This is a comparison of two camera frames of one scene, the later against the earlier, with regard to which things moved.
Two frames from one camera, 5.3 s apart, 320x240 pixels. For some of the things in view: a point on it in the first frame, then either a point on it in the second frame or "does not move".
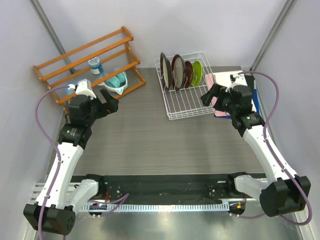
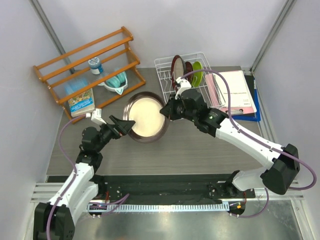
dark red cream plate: [179, 72] does not move
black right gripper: [215, 91] to [168, 110]
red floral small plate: [189, 74] does not move
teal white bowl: [118, 83] does not move
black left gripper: [111, 105] to [123, 126]
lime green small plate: [197, 73] does not move
